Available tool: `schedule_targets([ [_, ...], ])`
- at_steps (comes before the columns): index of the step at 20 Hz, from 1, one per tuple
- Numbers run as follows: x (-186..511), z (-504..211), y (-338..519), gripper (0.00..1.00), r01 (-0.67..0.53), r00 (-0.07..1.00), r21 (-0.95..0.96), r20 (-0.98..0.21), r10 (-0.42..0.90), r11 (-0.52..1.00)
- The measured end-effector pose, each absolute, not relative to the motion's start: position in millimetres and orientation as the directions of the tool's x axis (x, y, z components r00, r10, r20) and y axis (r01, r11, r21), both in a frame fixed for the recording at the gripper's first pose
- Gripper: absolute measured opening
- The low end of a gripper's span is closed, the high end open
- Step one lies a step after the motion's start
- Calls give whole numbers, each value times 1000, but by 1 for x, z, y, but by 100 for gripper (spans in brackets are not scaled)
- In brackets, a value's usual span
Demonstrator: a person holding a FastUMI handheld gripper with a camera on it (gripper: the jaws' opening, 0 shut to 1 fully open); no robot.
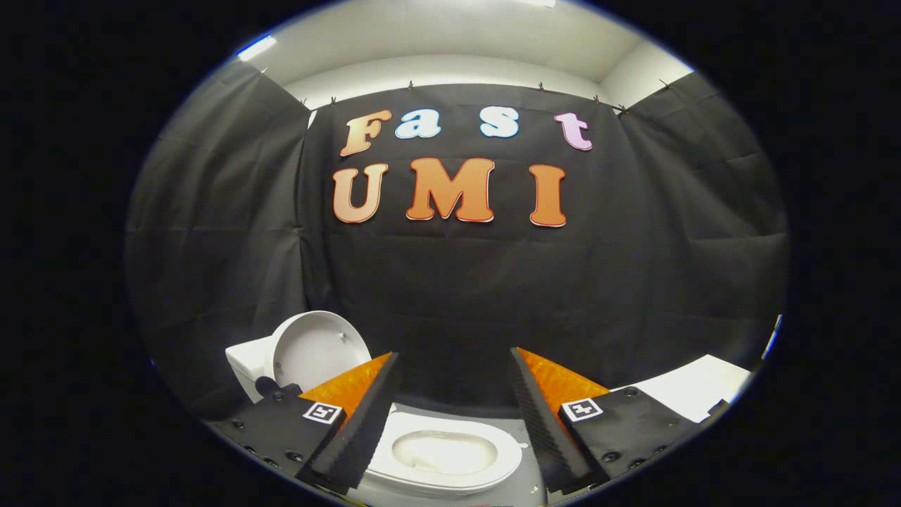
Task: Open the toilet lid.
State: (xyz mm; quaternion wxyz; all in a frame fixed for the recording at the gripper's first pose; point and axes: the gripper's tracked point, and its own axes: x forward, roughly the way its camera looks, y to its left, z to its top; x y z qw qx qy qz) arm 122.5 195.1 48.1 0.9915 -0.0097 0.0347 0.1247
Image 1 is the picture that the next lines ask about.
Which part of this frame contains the white toilet lid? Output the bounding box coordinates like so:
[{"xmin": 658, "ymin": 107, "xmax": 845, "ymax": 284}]
[{"xmin": 264, "ymin": 311, "xmax": 372, "ymax": 395}]

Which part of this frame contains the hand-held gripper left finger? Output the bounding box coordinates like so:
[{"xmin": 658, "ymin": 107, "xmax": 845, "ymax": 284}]
[{"xmin": 211, "ymin": 351, "xmax": 403, "ymax": 496}]

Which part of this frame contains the white drawer cabinet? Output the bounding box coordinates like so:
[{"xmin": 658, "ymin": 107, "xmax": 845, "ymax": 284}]
[{"xmin": 612, "ymin": 354, "xmax": 752, "ymax": 424}]

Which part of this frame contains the black round lid lifter tab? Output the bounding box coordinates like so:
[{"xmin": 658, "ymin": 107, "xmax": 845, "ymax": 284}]
[{"xmin": 255, "ymin": 377, "xmax": 302, "ymax": 398}]

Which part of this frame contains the ceiling light strip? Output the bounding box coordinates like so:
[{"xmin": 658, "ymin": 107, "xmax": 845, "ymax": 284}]
[{"xmin": 236, "ymin": 34, "xmax": 278, "ymax": 63}]

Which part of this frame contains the white ceramic toilet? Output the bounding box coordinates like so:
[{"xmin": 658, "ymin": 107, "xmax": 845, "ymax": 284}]
[{"xmin": 225, "ymin": 337, "xmax": 525, "ymax": 502}]

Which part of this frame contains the black backdrop cloth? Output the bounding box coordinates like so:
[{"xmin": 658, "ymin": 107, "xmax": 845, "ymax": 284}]
[{"xmin": 125, "ymin": 60, "xmax": 789, "ymax": 423}]

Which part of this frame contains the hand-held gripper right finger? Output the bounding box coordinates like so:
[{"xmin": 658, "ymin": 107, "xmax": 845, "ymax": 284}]
[{"xmin": 510, "ymin": 346, "xmax": 727, "ymax": 494}]

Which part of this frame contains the white toilet seat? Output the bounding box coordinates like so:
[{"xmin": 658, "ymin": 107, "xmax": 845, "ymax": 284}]
[{"xmin": 363, "ymin": 412, "xmax": 524, "ymax": 494}]

